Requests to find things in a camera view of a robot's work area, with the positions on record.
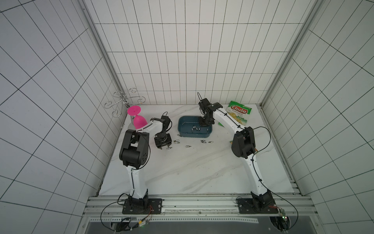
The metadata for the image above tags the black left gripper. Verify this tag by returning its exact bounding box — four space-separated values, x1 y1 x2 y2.
154 130 172 149

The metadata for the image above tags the dark teal plastic storage box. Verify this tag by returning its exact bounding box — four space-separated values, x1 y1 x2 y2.
178 116 212 138

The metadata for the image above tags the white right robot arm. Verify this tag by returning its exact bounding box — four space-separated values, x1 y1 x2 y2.
198 98 274 211

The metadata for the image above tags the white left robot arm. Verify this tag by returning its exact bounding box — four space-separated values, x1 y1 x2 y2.
119 112 172 209

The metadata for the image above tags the pink plastic wine glass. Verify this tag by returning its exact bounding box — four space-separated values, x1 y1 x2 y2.
127 105 148 129

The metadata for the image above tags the green Chuba cassava chips bag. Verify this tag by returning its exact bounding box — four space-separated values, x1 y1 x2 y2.
226 101 252 126

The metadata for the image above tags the chrome wire glass rack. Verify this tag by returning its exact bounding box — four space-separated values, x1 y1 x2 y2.
104 88 146 118

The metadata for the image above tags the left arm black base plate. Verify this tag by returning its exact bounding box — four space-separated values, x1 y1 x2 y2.
122 198 163 215

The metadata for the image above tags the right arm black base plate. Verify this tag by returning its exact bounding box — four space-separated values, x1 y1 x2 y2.
235 197 279 215

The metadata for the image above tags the aluminium rail frame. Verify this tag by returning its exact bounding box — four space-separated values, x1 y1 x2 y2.
78 183 324 234

